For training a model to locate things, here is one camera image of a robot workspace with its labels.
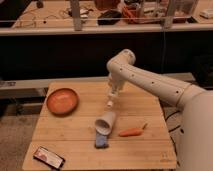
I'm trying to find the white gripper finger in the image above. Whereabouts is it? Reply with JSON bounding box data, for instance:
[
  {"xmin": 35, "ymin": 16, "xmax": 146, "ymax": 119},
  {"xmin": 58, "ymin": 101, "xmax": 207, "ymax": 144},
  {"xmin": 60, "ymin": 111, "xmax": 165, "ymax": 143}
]
[{"xmin": 107, "ymin": 99, "xmax": 114, "ymax": 107}]

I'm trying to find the white bottle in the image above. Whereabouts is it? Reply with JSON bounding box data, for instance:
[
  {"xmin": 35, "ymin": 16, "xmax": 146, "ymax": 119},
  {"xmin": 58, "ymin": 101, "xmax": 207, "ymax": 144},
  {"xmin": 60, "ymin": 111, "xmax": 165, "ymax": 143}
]
[{"xmin": 95, "ymin": 111, "xmax": 116, "ymax": 135}]

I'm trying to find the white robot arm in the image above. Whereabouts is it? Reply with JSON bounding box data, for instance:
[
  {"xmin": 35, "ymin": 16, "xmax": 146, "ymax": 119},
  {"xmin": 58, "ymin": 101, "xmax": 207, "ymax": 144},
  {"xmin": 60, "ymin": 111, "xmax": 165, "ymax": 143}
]
[{"xmin": 107, "ymin": 49, "xmax": 213, "ymax": 171}]

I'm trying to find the orange ceramic bowl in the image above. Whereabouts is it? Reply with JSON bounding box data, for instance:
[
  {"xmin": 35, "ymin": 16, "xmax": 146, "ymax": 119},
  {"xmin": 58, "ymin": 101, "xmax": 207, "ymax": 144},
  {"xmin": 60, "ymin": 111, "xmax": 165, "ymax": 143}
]
[{"xmin": 46, "ymin": 88, "xmax": 79, "ymax": 115}]

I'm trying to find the orange carrot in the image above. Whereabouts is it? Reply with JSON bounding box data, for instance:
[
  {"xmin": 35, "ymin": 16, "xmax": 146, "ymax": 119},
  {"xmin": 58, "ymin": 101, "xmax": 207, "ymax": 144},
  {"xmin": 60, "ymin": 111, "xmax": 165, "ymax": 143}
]
[{"xmin": 119, "ymin": 123, "xmax": 147, "ymax": 137}]

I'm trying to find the blue cloth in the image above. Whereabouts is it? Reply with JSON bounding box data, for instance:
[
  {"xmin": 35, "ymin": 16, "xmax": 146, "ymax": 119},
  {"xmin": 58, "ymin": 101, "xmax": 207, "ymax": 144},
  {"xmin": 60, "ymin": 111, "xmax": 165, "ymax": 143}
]
[{"xmin": 95, "ymin": 132, "xmax": 109, "ymax": 149}]

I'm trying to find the black bag on shelf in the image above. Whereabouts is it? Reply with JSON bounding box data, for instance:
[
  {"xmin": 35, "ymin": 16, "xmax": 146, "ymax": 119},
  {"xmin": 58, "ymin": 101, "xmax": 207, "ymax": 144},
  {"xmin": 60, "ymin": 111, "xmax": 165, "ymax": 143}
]
[{"xmin": 97, "ymin": 10, "xmax": 121, "ymax": 25}]

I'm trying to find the red box on shelf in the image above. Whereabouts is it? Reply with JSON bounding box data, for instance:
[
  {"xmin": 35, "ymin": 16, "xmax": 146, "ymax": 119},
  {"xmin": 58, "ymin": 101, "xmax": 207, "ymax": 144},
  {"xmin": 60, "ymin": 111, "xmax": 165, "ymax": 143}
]
[{"xmin": 122, "ymin": 7, "xmax": 138, "ymax": 24}]

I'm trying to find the black phone-like box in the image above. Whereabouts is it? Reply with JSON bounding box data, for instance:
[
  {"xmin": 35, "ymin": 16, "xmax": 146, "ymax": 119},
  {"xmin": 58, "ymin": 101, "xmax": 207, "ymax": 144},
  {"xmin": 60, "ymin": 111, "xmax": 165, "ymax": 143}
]
[{"xmin": 33, "ymin": 146, "xmax": 65, "ymax": 170}]

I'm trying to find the grey metal post right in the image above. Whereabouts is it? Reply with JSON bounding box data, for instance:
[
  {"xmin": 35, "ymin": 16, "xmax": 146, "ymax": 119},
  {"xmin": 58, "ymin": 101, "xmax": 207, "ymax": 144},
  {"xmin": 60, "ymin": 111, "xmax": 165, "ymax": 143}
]
[{"xmin": 163, "ymin": 0, "xmax": 176, "ymax": 28}]

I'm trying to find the grey metal post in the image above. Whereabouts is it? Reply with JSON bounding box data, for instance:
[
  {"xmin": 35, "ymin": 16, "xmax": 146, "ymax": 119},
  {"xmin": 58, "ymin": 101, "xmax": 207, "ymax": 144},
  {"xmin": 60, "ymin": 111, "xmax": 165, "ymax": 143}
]
[
  {"xmin": 70, "ymin": 0, "xmax": 82, "ymax": 31},
  {"xmin": 163, "ymin": 0, "xmax": 176, "ymax": 28}
]

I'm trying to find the black cable on floor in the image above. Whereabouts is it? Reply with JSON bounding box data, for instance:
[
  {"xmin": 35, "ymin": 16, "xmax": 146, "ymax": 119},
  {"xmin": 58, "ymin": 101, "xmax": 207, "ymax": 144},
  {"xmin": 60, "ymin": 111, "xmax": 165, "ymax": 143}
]
[{"xmin": 165, "ymin": 109, "xmax": 184, "ymax": 168}]

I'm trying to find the grey metal post left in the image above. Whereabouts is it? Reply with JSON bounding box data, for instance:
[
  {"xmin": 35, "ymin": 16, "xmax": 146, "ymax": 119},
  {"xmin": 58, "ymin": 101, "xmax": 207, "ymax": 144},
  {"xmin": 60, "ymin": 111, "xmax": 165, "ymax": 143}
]
[{"xmin": 70, "ymin": 0, "xmax": 82, "ymax": 31}]

